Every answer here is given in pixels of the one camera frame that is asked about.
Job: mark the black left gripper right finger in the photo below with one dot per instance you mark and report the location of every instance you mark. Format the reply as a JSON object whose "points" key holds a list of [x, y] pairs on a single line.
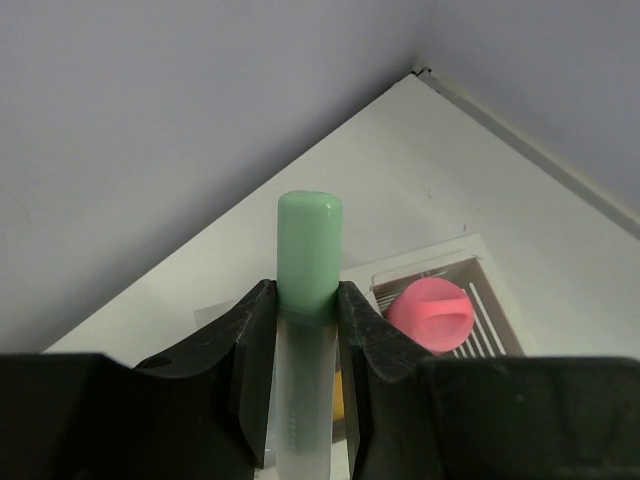
{"points": [[412, 415]]}

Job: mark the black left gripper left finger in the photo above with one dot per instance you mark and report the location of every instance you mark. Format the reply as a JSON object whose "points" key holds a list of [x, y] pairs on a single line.
{"points": [[197, 410]]}

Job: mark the orange highlighter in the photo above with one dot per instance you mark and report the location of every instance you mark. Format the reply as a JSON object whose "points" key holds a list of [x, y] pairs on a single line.
{"points": [[338, 398]]}

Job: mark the metal rail on right edge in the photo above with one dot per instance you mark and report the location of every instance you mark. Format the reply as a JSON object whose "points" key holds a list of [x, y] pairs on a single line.
{"points": [[532, 151]]}

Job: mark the green highlighter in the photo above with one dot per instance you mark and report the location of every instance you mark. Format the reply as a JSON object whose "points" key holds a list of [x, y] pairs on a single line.
{"points": [[309, 255]]}

